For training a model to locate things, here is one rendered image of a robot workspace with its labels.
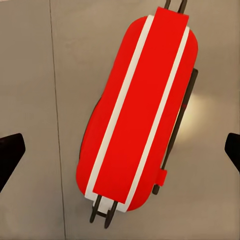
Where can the radio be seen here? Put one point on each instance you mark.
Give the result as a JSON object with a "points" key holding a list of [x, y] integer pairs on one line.
{"points": [[133, 126]]}

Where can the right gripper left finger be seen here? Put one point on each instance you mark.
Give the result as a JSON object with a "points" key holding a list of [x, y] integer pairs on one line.
{"points": [[12, 148]]}

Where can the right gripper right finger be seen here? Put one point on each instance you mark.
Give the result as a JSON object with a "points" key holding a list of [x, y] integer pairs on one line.
{"points": [[232, 148]]}

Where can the coffee table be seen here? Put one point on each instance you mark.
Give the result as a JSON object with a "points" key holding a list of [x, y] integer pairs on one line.
{"points": [[56, 57]]}

